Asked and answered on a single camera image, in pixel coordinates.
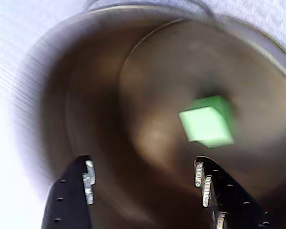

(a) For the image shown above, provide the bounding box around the black metal bucket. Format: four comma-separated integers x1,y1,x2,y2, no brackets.
13,0,286,229

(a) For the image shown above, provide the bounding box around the green cube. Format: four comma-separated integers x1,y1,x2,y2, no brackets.
178,94,235,149

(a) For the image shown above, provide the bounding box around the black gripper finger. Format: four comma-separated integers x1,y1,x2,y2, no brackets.
41,154,97,229
194,156,281,229

